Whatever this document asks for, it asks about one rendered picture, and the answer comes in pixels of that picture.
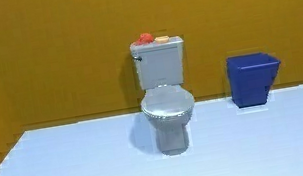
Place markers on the blue waste bin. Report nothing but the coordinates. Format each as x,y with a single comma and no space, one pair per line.
249,80

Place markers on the orange soap bar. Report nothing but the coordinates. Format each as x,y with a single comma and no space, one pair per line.
162,39

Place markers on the grey white toilet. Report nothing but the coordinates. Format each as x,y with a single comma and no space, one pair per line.
161,71

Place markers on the red crumpled cloth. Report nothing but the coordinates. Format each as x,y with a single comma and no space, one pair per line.
144,38

